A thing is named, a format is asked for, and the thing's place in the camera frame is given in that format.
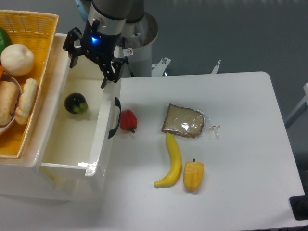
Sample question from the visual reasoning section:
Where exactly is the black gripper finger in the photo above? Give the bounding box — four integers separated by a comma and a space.
100, 57, 126, 89
63, 27, 84, 68

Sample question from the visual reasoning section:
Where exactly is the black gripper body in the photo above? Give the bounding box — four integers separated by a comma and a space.
80, 20, 120, 66

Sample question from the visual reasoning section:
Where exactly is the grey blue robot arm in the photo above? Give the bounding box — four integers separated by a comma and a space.
63, 0, 144, 89

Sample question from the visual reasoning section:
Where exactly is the open white upper drawer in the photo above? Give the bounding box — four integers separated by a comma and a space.
41, 56, 121, 191

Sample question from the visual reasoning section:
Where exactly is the white drawer cabinet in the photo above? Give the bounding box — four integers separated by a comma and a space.
0, 33, 122, 202

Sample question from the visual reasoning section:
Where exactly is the yellow wicker basket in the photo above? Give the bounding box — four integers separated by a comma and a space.
0, 9, 60, 159

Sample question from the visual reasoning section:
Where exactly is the red bell pepper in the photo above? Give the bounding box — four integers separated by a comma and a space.
120, 109, 138, 133

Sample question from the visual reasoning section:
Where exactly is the white round onion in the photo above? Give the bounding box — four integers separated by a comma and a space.
0, 44, 35, 76

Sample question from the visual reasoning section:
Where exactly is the green vegetable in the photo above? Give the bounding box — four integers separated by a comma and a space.
0, 27, 12, 54

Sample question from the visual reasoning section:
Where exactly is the beige bread roll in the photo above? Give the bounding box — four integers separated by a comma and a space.
15, 78, 38, 125

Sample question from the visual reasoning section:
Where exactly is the orange vegetable piece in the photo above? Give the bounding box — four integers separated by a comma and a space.
0, 65, 4, 79

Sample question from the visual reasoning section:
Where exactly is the tan bread loaf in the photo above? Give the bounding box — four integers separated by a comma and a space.
0, 81, 19, 126

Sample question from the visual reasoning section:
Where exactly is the bagged brown bread slice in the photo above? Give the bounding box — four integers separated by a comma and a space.
161, 103, 220, 139

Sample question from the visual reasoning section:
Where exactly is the grey bowl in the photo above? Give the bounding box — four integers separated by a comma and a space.
0, 74, 22, 135

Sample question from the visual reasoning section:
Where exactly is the yellow banana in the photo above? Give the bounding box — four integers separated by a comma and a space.
154, 132, 182, 188

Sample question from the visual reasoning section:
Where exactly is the yellow bell pepper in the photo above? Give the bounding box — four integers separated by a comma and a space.
183, 158, 204, 192

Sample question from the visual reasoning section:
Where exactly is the black device at edge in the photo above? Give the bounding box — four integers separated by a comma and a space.
289, 195, 308, 221

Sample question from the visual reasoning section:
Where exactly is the black drawer handle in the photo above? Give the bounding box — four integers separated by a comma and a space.
108, 97, 122, 139

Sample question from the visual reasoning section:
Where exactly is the white frame at right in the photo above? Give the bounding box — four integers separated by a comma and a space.
284, 83, 308, 129

